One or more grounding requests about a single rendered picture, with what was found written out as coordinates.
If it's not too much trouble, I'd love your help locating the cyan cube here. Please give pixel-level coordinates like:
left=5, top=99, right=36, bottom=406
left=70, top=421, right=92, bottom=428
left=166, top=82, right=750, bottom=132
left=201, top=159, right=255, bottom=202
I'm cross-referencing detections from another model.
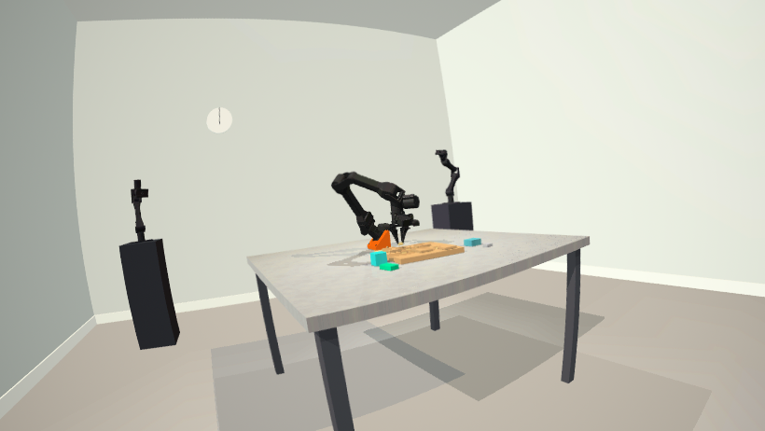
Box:
left=370, top=251, right=387, bottom=266

